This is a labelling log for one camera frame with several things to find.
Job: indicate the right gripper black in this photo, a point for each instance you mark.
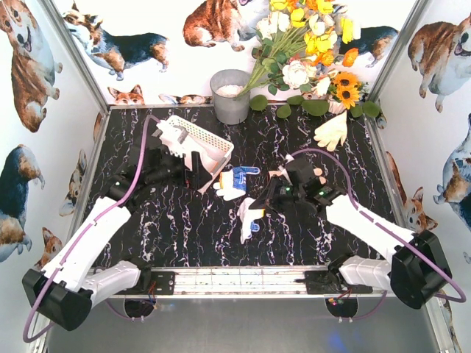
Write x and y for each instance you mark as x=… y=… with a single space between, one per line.
x=274 y=193

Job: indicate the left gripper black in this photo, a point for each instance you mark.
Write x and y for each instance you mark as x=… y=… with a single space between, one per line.
x=188 y=170

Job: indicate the blue dotted knit glove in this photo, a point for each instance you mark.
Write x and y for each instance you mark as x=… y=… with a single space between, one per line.
x=233 y=184

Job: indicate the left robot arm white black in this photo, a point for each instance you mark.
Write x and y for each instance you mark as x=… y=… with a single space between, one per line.
x=63 y=290

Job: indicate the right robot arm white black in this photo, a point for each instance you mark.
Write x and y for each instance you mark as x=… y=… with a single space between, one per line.
x=412 y=265

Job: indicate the white plastic storage basket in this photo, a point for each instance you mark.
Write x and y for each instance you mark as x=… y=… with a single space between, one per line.
x=214 y=145

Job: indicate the cream leather glove centre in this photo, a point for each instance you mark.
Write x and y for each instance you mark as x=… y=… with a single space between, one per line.
x=318 y=173

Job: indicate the cream leather glove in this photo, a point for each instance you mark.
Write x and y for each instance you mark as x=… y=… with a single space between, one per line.
x=332 y=133
x=318 y=173

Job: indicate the cream leather glove back right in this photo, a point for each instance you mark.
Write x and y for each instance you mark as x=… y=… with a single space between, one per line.
x=332 y=133

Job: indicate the grey metal bucket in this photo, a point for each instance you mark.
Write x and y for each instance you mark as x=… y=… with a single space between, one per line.
x=230 y=99

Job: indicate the sunflower bunch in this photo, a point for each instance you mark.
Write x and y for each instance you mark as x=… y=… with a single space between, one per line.
x=346 y=88

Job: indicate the artificial flower bouquet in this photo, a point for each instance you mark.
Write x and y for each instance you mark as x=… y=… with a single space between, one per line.
x=298 y=42

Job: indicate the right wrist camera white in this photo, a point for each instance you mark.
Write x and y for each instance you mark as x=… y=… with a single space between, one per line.
x=285 y=163

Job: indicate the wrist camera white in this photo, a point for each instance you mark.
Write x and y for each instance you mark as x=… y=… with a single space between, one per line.
x=176 y=138
x=285 y=163

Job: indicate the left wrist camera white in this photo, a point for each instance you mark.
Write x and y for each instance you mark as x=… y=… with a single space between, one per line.
x=176 y=138

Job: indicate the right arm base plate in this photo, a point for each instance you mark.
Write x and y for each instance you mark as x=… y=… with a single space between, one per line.
x=330 y=280

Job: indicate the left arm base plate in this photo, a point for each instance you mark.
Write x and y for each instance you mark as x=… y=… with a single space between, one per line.
x=154 y=282

